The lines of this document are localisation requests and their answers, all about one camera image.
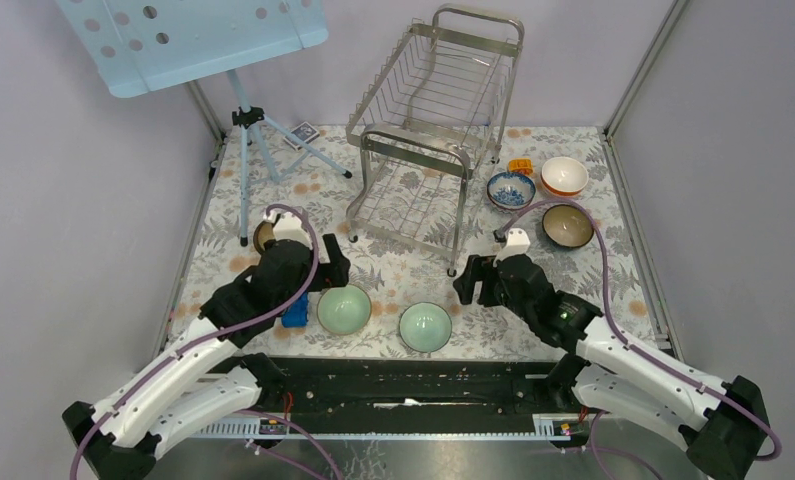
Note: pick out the small yellow object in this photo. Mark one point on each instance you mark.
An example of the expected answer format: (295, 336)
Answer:
(523, 166)

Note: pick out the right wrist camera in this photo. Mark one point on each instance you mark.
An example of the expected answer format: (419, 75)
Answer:
(516, 242)

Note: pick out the white blue floral bowl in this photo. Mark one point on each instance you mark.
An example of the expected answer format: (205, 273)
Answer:
(510, 191)

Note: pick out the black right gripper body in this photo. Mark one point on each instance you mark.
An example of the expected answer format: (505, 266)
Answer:
(501, 294)

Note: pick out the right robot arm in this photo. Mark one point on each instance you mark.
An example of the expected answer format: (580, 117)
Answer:
(720, 425)

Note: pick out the small card on table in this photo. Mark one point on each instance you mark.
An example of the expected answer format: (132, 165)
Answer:
(303, 132)

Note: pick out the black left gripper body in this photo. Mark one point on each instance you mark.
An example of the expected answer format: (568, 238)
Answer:
(294, 291)

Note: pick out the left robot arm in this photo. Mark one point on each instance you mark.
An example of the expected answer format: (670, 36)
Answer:
(123, 435)

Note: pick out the teal blue bowl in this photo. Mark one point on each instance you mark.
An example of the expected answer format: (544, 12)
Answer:
(567, 227)

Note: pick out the steel two-tier dish rack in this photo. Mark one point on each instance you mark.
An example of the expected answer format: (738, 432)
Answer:
(433, 114)

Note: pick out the blue sponge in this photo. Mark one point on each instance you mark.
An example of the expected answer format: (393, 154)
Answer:
(296, 316)

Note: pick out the green celadon bowl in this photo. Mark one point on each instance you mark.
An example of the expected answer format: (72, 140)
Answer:
(425, 327)
(344, 310)

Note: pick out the light blue music stand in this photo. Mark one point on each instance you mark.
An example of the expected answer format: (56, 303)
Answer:
(146, 46)

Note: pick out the orange bowl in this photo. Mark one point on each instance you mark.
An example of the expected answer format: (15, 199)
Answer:
(564, 176)

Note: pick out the floral tablecloth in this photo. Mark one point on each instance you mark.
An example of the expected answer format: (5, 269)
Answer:
(396, 275)

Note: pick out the dark patterned bowl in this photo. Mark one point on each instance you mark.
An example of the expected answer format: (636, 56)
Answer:
(263, 235)

